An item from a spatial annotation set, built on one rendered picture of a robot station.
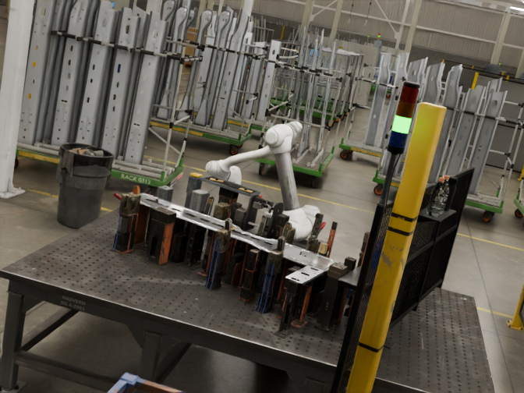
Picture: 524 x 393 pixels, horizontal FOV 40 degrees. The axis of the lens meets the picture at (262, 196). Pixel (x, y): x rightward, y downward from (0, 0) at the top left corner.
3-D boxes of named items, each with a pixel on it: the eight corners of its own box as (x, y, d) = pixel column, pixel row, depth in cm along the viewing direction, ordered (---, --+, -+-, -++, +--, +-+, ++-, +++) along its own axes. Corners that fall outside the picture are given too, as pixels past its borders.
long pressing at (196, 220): (121, 198, 436) (121, 196, 435) (143, 193, 456) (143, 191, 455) (324, 273, 378) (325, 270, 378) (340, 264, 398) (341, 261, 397)
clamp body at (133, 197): (107, 250, 428) (116, 192, 419) (123, 246, 440) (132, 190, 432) (121, 256, 423) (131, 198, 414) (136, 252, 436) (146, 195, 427)
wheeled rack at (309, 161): (317, 190, 1025) (345, 69, 983) (250, 175, 1039) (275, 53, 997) (331, 168, 1208) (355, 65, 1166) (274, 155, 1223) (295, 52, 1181)
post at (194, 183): (176, 239, 472) (187, 175, 461) (182, 238, 478) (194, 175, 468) (185, 243, 468) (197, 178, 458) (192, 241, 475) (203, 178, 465)
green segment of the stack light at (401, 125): (389, 129, 295) (393, 115, 294) (394, 129, 301) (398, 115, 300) (405, 133, 293) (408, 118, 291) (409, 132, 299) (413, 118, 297)
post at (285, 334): (273, 334, 361) (285, 281, 354) (282, 327, 370) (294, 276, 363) (284, 338, 358) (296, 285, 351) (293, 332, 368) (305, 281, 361)
